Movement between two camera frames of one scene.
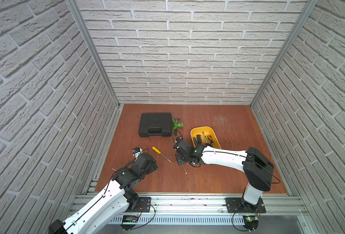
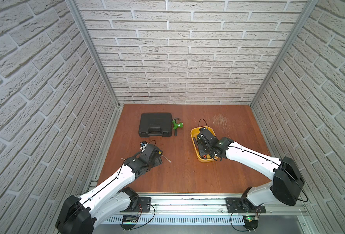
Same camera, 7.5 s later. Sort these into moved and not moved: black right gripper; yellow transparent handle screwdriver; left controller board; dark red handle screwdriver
Moved: black right gripper
Not moved: yellow transparent handle screwdriver; left controller board; dark red handle screwdriver
